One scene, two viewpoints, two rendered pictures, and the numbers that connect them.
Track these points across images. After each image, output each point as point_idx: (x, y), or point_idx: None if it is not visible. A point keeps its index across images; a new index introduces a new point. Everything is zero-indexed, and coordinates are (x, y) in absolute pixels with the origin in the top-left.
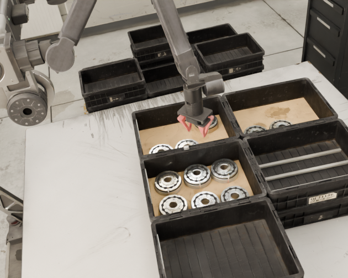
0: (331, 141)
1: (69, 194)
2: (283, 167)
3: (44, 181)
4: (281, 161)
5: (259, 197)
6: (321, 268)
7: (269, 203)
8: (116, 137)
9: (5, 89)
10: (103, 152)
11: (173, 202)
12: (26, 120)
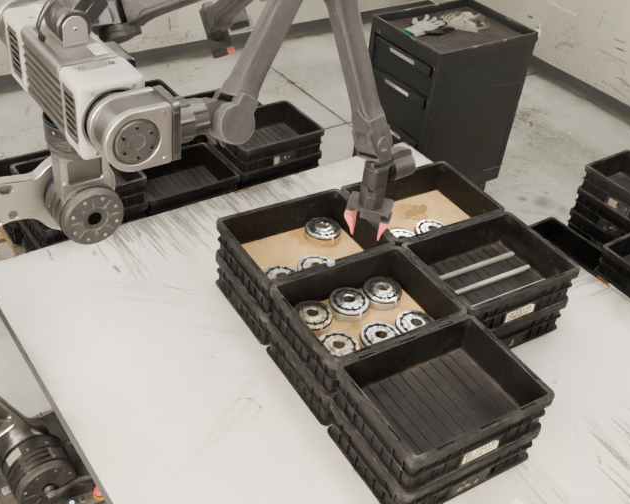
0: (496, 244)
1: (125, 363)
2: (454, 282)
3: (66, 349)
4: (449, 274)
5: (461, 315)
6: None
7: (477, 321)
8: (161, 268)
9: (64, 181)
10: (151, 293)
11: (336, 341)
12: (89, 234)
